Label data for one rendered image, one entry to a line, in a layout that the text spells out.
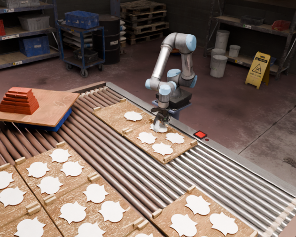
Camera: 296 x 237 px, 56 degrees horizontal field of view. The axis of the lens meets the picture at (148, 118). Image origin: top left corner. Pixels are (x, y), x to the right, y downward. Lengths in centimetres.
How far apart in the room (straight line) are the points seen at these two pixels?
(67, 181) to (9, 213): 33
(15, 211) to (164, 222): 75
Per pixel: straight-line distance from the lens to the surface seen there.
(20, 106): 218
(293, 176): 359
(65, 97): 237
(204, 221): 153
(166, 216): 152
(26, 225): 154
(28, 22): 601
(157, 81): 205
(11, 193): 171
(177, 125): 222
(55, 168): 181
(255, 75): 550
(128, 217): 150
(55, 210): 157
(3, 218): 162
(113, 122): 218
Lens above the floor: 210
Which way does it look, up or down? 31 degrees down
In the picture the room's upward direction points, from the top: 3 degrees clockwise
